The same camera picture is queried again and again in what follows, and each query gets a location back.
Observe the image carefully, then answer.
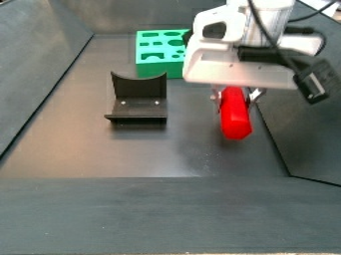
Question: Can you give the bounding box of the red hexagonal prism block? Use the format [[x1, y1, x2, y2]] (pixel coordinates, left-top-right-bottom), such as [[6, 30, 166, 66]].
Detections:
[[219, 87, 251, 139]]

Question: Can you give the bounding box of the black cable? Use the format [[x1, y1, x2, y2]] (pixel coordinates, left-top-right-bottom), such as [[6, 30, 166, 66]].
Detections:
[[246, 0, 341, 84]]

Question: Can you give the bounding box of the green shape sorter board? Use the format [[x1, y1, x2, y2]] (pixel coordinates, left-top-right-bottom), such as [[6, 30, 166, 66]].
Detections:
[[135, 29, 187, 79]]

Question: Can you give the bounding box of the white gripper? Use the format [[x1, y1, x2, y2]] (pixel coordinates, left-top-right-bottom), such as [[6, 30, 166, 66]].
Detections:
[[182, 3, 319, 114]]

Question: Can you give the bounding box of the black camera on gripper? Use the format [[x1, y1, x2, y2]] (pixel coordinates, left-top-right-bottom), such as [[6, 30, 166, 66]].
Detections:
[[293, 59, 341, 104]]

